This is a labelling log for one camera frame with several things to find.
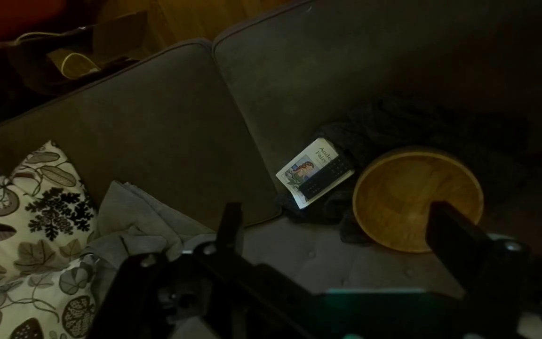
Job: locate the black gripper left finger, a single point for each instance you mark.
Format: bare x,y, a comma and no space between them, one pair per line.
230,234

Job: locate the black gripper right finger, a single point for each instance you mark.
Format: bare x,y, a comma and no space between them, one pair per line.
488,270

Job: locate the dark cloth on sofa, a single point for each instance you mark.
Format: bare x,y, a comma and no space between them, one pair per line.
488,144

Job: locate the round wooden bowl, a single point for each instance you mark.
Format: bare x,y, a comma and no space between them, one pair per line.
393,194

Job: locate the grey blanket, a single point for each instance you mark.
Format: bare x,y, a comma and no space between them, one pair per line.
130,223

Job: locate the leaf patterned cushion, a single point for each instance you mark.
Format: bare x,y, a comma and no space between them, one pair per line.
45,223

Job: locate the brown bag on floor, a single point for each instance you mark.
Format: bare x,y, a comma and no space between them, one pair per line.
40,66

